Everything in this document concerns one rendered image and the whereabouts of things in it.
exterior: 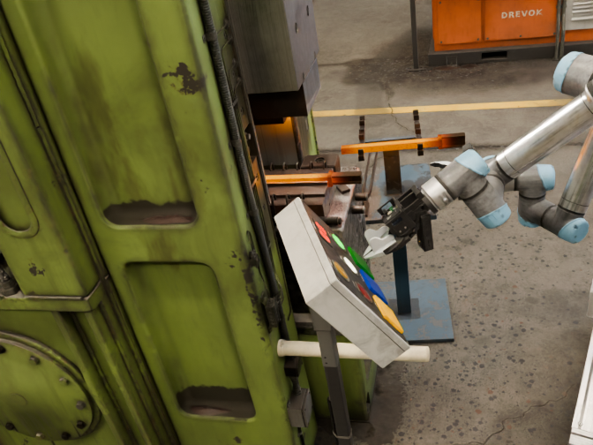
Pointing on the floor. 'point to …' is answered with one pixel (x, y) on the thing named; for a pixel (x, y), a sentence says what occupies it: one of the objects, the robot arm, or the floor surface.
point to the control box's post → (330, 357)
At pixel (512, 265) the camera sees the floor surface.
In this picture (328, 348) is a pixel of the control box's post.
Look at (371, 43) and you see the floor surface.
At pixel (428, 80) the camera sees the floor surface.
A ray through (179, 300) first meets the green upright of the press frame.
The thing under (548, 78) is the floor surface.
